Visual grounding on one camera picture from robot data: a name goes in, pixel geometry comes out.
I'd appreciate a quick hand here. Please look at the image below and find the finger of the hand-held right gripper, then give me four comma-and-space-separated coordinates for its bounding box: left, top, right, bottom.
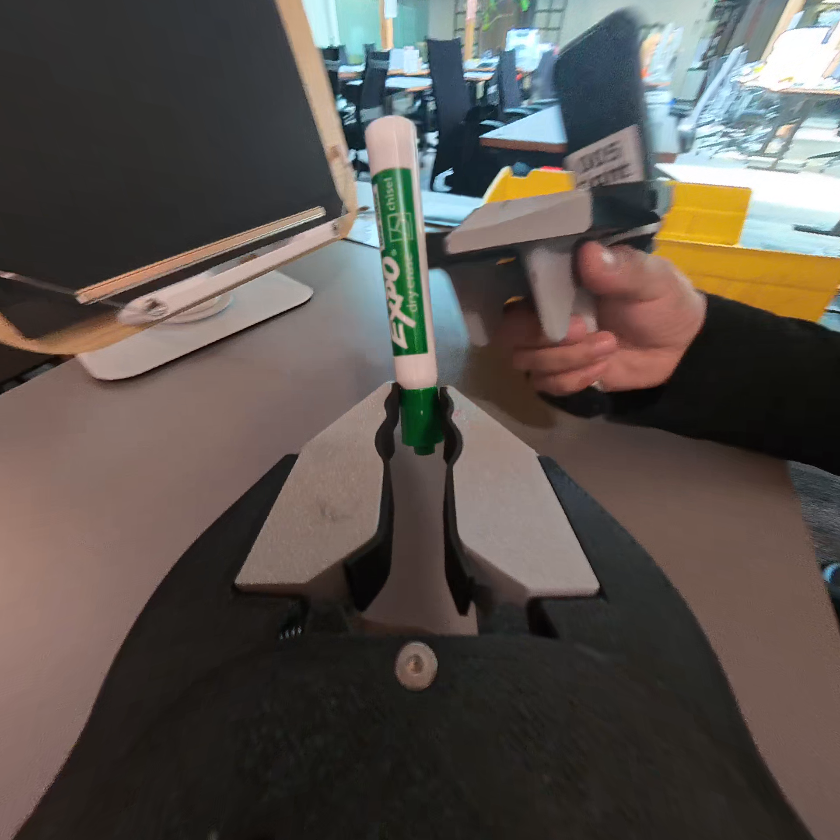
445, 190, 595, 257

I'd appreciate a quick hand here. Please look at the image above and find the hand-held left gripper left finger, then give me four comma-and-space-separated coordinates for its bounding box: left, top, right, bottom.
234, 382, 401, 611

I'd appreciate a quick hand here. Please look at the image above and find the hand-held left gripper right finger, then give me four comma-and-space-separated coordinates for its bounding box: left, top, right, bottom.
440, 386, 601, 616

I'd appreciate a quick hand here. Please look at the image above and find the green dry erase marker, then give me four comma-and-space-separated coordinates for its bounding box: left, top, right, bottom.
365, 117, 439, 455

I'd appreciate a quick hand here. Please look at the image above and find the yellow plastic bin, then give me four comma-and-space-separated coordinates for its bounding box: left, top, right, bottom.
486, 165, 840, 322

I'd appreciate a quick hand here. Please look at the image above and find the person's right hand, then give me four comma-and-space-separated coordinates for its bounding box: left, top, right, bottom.
511, 241, 707, 398

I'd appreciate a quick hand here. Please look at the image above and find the wood-edged office desk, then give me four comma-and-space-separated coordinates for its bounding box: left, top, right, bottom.
479, 105, 657, 157

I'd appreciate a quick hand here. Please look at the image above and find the black office chair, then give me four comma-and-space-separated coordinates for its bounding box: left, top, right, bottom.
356, 49, 396, 175
425, 38, 492, 194

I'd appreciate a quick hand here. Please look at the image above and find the black board on white stand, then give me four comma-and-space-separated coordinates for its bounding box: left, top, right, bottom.
0, 0, 368, 382

